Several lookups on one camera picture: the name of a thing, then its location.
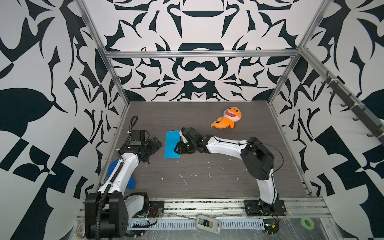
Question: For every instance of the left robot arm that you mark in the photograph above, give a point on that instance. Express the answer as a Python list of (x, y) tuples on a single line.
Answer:
[(108, 212)]

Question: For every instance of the green tape roll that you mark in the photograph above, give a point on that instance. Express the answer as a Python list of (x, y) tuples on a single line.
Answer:
[(307, 223)]

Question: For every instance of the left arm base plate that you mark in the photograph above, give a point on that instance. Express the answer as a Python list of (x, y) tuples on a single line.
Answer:
[(156, 208)]

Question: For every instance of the grey switch box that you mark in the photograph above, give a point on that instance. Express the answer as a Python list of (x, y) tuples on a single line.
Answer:
[(208, 224)]

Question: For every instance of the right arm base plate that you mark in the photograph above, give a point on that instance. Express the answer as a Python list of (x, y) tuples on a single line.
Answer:
[(259, 208)]

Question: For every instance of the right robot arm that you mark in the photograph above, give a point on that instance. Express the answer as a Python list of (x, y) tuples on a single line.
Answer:
[(257, 158)]

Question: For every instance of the blue square paper sheet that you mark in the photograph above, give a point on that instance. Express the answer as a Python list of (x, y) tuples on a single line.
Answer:
[(172, 138)]

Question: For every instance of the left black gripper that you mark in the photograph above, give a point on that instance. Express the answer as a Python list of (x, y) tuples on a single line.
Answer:
[(154, 147)]

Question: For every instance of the orange shark plush toy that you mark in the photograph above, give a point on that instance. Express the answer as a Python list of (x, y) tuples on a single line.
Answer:
[(230, 117)]

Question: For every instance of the blue round cloth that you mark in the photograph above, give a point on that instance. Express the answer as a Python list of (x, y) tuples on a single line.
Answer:
[(131, 184)]

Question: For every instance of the small black electronics board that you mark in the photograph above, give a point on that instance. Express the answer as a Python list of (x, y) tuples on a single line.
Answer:
[(271, 226)]

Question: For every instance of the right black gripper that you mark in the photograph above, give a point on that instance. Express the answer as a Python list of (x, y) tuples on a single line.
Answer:
[(181, 148)]

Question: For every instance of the white slotted cable duct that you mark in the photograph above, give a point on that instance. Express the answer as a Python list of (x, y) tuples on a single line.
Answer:
[(186, 224)]

